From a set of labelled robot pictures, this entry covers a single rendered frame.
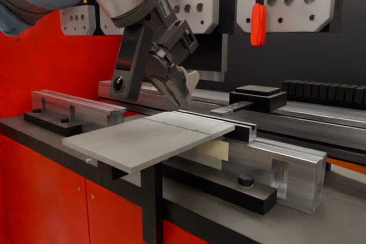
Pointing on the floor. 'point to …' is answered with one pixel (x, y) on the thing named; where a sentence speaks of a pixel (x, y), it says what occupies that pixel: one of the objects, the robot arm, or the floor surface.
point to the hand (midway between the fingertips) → (183, 107)
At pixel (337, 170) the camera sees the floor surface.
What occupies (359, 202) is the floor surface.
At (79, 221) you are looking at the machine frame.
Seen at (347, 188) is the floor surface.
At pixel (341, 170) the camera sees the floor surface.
